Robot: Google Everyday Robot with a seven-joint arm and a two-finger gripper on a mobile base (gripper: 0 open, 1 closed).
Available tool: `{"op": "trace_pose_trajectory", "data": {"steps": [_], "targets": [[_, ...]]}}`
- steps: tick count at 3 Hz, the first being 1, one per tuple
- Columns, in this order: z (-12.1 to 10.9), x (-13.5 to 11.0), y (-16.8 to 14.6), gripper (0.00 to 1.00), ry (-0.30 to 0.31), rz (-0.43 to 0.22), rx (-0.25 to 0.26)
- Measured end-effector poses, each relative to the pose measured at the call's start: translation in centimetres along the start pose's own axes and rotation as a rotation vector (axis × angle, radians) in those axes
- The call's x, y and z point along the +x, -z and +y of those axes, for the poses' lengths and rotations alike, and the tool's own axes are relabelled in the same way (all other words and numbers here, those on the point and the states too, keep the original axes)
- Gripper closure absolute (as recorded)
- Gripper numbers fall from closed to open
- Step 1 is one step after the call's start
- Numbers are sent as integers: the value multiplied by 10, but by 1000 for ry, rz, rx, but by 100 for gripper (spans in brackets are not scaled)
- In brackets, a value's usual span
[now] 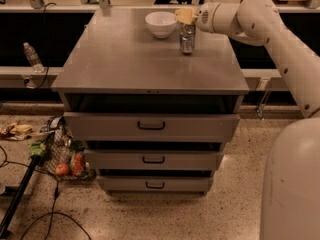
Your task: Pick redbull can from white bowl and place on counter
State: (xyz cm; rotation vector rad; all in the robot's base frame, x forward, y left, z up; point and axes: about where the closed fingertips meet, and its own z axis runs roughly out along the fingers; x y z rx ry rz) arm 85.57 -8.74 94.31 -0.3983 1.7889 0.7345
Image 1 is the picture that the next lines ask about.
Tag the grey drawer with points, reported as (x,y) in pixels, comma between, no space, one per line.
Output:
(149,184)
(152,127)
(146,160)

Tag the red apple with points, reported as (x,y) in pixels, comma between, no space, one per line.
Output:
(62,169)

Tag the wire mesh basket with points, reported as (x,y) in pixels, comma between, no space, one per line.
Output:
(60,148)

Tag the bottom grey drawer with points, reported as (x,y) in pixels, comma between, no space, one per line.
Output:
(149,184)

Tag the grey drawer cabinet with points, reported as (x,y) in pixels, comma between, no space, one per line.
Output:
(119,67)

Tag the white ceramic bowl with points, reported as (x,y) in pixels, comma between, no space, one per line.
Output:
(161,24)

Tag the middle grey drawer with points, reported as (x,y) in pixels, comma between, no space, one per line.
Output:
(146,160)

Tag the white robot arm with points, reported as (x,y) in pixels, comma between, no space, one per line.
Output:
(290,207)

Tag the snack packets on floor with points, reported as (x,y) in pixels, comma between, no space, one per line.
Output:
(15,131)

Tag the clear plastic water bottle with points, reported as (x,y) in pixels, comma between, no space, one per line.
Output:
(33,58)

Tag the red green fruit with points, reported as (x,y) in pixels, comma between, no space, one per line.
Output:
(77,164)

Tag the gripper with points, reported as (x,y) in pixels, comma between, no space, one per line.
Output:
(204,18)

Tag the top grey drawer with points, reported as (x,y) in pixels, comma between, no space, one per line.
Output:
(152,127)

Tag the black metal pole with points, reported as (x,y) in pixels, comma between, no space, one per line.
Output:
(17,197)

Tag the green sponge packet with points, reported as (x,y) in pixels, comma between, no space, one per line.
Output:
(37,149)

